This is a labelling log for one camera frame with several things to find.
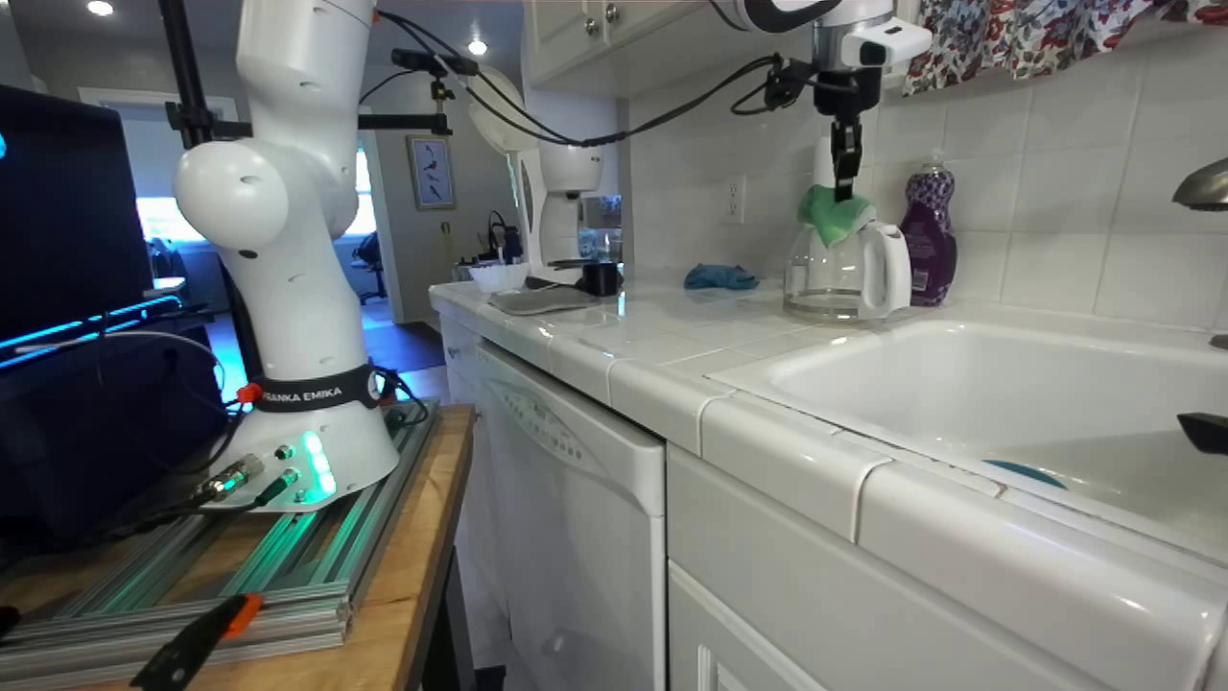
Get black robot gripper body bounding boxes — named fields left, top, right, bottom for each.
left=764, top=60, right=884, bottom=122

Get white coffee maker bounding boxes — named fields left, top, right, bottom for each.
left=465, top=60, right=630, bottom=291

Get white upper cabinet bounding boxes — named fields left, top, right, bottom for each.
left=521, top=0, right=766, bottom=94

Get orange handled tool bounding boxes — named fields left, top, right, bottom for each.
left=129, top=592, right=264, bottom=691

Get blue towel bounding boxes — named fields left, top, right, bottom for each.
left=683, top=264, right=759, bottom=291

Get purple dish soap bottle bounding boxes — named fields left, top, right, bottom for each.
left=901, top=165, right=957, bottom=308

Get black camera stand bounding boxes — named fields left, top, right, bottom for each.
left=156, top=0, right=480, bottom=147

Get white lower cabinets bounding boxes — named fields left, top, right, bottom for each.
left=669, top=451, right=1228, bottom=691

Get white dishwasher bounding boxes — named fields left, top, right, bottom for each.
left=449, top=340, right=669, bottom=691

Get glass coffee carafe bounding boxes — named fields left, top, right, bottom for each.
left=784, top=222, right=912, bottom=321

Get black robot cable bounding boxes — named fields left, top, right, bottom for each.
left=378, top=6, right=788, bottom=151

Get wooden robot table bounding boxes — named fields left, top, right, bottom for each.
left=0, top=405, right=475, bottom=691

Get green towel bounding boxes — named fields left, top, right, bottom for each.
left=801, top=185, right=870, bottom=247

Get black monitor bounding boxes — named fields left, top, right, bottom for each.
left=0, top=88, right=151, bottom=339

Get floral window curtain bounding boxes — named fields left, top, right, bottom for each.
left=907, top=0, right=1228, bottom=94

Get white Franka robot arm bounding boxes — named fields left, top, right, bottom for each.
left=176, top=0, right=401, bottom=515

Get white paper towel roll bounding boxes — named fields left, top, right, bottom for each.
left=814, top=134, right=837, bottom=190

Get white farmhouse sink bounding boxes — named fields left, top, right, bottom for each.
left=718, top=321, right=1228, bottom=555

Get small white bowl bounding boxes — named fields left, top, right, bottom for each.
left=467, top=264, right=526, bottom=295

